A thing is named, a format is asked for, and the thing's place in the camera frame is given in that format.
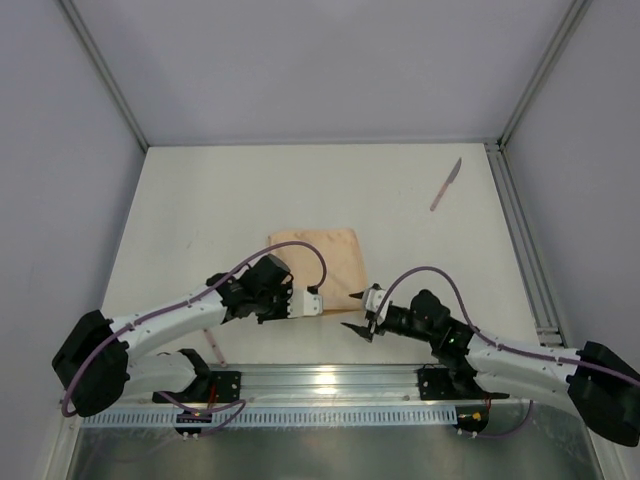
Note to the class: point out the peach cloth napkin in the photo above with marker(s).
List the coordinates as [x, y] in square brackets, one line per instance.
[346, 271]

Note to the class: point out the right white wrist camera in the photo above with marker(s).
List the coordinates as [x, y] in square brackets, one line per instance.
[376, 302]

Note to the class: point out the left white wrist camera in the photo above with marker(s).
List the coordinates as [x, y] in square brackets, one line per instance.
[303, 303]

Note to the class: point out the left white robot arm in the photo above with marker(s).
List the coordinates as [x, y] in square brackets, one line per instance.
[105, 359]

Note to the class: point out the pink-handled table knife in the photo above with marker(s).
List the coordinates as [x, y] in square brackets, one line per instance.
[449, 180]

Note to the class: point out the left aluminium frame post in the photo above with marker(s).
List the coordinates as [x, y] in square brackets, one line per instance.
[90, 47]

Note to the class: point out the aluminium mounting rail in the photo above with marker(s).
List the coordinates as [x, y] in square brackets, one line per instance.
[324, 385]

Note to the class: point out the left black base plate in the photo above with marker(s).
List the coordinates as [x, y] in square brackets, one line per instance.
[209, 387]

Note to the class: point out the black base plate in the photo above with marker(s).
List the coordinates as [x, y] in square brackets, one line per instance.
[439, 383]
[209, 387]

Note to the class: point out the controller board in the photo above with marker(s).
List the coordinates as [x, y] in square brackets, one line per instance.
[190, 425]
[471, 424]

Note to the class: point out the right controller board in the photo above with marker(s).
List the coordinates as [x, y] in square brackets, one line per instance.
[471, 424]

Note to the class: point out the pink-handled fork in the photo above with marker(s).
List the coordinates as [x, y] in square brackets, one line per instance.
[215, 348]

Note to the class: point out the aluminium frame post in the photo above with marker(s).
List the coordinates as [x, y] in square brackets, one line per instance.
[90, 47]
[569, 23]

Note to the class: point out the left controller board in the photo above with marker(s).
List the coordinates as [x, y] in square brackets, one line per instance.
[190, 425]

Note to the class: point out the slotted grey cable duct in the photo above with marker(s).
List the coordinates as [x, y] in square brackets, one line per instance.
[283, 417]

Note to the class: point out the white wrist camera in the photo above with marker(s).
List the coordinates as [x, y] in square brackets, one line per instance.
[303, 303]
[376, 302]

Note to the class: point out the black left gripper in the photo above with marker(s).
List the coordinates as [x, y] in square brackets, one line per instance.
[282, 304]

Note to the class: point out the right aluminium side rail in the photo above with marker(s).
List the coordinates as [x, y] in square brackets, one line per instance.
[537, 289]

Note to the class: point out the right aluminium frame post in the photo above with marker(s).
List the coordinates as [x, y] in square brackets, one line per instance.
[569, 23]

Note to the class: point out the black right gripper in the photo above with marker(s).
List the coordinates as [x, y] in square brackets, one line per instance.
[374, 319]

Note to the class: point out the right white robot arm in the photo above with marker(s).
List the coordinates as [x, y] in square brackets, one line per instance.
[592, 383]

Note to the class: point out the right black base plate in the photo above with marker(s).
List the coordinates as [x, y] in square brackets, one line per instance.
[439, 383]

